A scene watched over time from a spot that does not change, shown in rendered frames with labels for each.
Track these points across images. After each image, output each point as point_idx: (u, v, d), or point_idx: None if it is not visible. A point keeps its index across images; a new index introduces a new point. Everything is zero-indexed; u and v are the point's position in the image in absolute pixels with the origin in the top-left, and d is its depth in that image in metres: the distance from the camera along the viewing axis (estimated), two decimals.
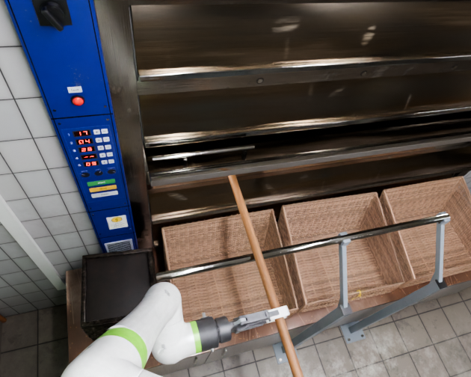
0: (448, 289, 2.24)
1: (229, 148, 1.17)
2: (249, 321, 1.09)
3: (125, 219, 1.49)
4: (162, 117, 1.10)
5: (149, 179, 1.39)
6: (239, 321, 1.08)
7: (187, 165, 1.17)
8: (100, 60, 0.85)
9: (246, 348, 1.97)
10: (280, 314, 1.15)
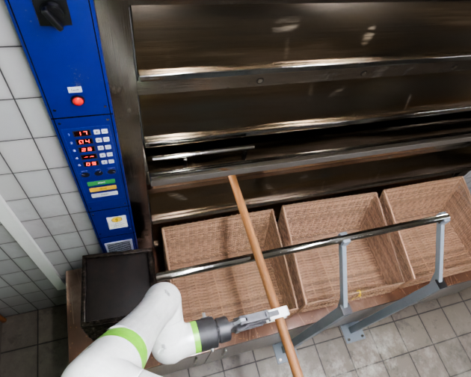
0: (448, 289, 2.24)
1: (229, 148, 1.17)
2: (249, 321, 1.09)
3: (125, 219, 1.49)
4: (162, 117, 1.10)
5: (149, 179, 1.39)
6: (239, 321, 1.08)
7: (187, 165, 1.17)
8: (100, 60, 0.85)
9: (246, 348, 1.97)
10: (280, 314, 1.15)
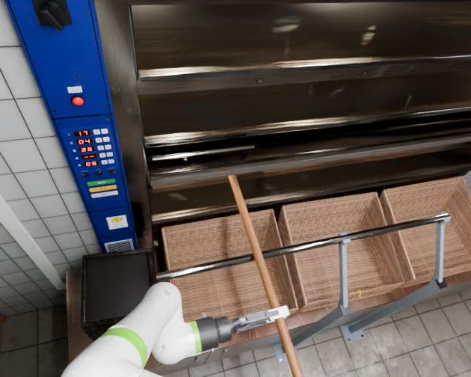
0: (448, 289, 2.24)
1: (229, 148, 1.17)
2: (249, 321, 1.09)
3: (125, 219, 1.49)
4: (162, 117, 1.10)
5: (149, 179, 1.39)
6: (239, 321, 1.08)
7: (187, 165, 1.17)
8: (100, 60, 0.85)
9: (246, 348, 1.97)
10: (280, 314, 1.15)
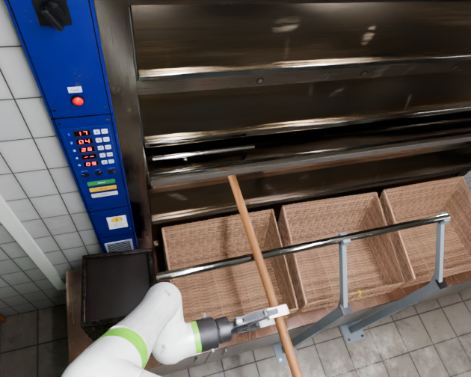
0: (448, 289, 2.24)
1: (229, 148, 1.17)
2: (246, 322, 1.07)
3: (125, 219, 1.49)
4: (162, 117, 1.10)
5: (149, 179, 1.39)
6: (235, 322, 1.08)
7: (187, 165, 1.17)
8: (100, 60, 0.85)
9: (246, 348, 1.97)
10: (279, 313, 1.11)
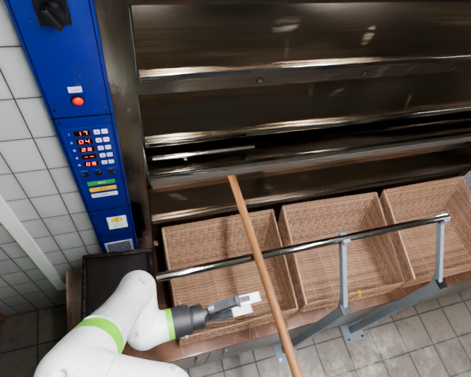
0: (448, 289, 2.24)
1: (229, 148, 1.17)
2: (217, 309, 1.08)
3: (125, 219, 1.49)
4: (162, 117, 1.10)
5: (149, 179, 1.39)
6: (208, 310, 1.09)
7: (187, 165, 1.17)
8: (100, 60, 0.85)
9: (246, 348, 1.97)
10: (251, 300, 1.11)
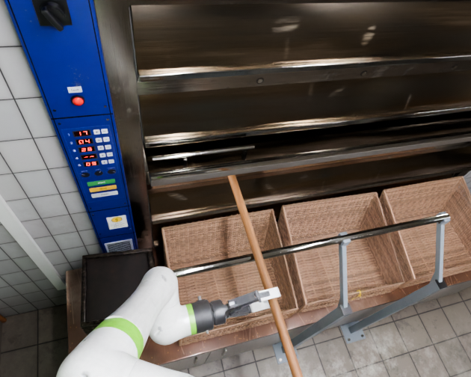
0: (448, 289, 2.24)
1: (229, 148, 1.17)
2: (238, 304, 1.10)
3: (125, 219, 1.49)
4: (162, 117, 1.10)
5: (149, 179, 1.39)
6: (228, 305, 1.11)
7: (187, 165, 1.17)
8: (100, 60, 0.85)
9: (246, 348, 1.97)
10: (271, 295, 1.13)
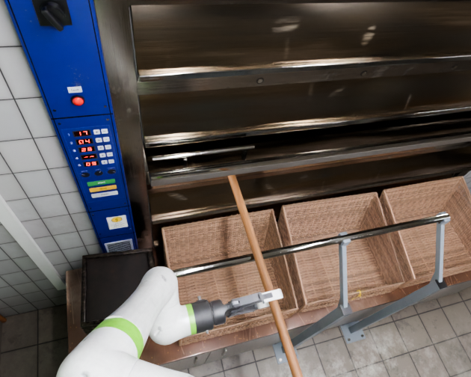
0: (448, 289, 2.24)
1: (229, 148, 1.17)
2: (241, 304, 1.11)
3: (125, 219, 1.49)
4: (162, 117, 1.10)
5: (149, 179, 1.39)
6: (232, 304, 1.11)
7: (187, 165, 1.17)
8: (100, 60, 0.85)
9: (246, 348, 1.97)
10: (274, 297, 1.16)
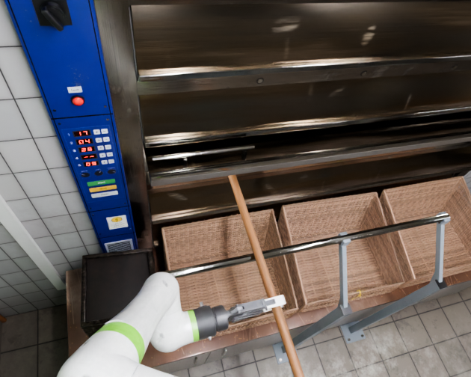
0: (448, 289, 2.24)
1: (229, 148, 1.17)
2: (246, 310, 1.10)
3: (125, 219, 1.49)
4: (162, 117, 1.10)
5: (149, 179, 1.39)
6: (236, 310, 1.10)
7: (187, 165, 1.17)
8: (100, 60, 0.85)
9: (246, 348, 1.97)
10: (276, 303, 1.16)
